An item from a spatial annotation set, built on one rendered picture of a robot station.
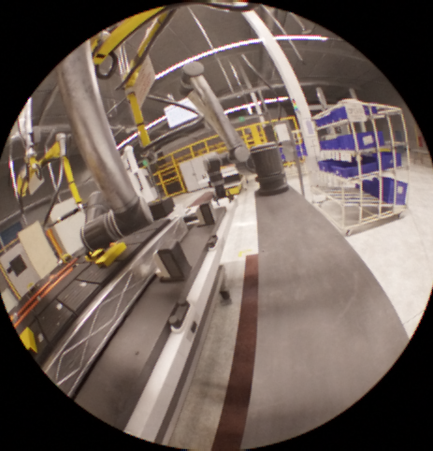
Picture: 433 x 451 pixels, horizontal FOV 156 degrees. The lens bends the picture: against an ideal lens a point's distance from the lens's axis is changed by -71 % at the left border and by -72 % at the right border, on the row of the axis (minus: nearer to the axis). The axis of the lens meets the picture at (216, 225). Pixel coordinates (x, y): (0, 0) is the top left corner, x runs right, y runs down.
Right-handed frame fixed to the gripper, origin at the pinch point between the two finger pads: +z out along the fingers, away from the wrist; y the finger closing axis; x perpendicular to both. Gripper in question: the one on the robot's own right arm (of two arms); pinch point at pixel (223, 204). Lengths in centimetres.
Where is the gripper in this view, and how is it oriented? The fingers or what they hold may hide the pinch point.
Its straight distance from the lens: 127.0
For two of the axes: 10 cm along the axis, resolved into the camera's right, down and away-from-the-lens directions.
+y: 9.3, -1.9, -3.1
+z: 3.0, 8.8, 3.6
